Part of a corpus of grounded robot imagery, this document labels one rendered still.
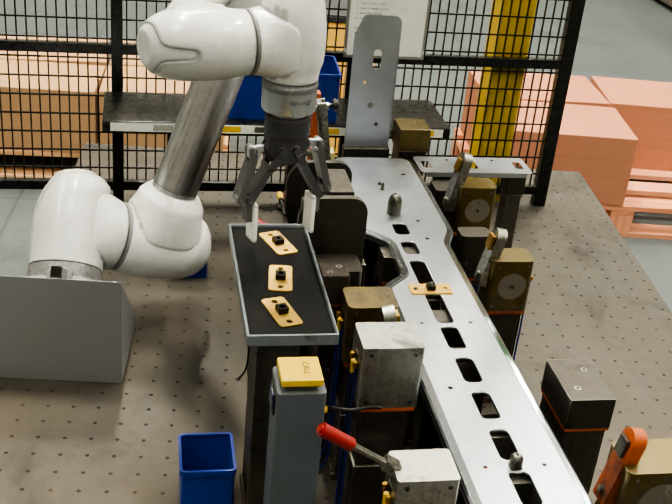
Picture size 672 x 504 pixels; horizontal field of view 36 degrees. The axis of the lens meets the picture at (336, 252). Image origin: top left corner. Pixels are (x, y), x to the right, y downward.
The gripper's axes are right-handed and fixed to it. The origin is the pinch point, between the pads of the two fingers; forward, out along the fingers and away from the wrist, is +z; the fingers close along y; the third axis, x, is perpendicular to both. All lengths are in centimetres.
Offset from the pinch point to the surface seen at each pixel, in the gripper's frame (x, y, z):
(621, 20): 450, 523, 121
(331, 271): -2.6, 9.5, 9.9
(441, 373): -25.0, 19.8, 20.0
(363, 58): 70, 56, -3
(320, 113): 48, 33, 1
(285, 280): -12.4, -4.9, 3.7
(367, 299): -10.4, 12.7, 12.0
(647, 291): 22, 122, 50
